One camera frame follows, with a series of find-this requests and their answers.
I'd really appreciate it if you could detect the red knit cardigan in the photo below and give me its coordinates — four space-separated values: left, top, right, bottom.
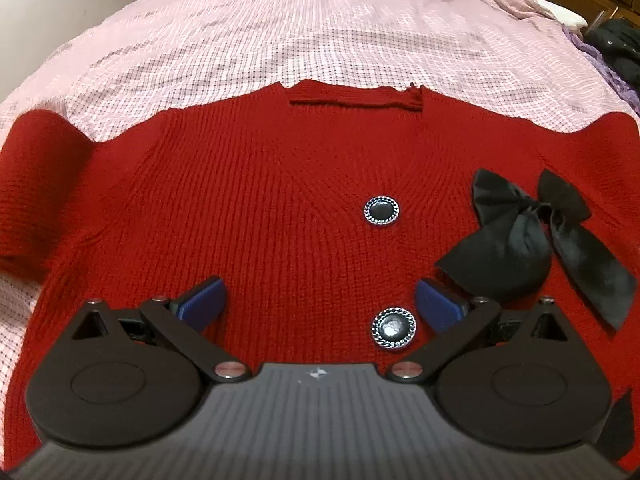
1 81 639 467

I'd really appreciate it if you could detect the black clothes pile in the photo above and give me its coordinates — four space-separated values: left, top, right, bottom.
584 18 640 90

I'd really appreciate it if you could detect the black satin bow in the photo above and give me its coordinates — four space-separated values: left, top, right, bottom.
436 169 638 330

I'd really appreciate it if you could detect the lower black silver button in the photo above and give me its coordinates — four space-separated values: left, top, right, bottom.
370 307 416 350

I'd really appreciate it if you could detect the black silver button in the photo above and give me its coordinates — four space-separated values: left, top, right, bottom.
362 195 400 226
370 307 416 350

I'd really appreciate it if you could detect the upper black silver button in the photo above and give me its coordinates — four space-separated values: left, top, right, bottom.
362 195 400 226

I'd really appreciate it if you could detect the purple cloth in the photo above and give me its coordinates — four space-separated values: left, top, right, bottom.
562 25 639 114

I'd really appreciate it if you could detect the pink checked bed sheet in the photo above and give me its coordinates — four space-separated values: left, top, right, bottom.
0 0 640 430

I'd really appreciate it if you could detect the white pillow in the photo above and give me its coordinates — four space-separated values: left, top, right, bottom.
536 0 588 30

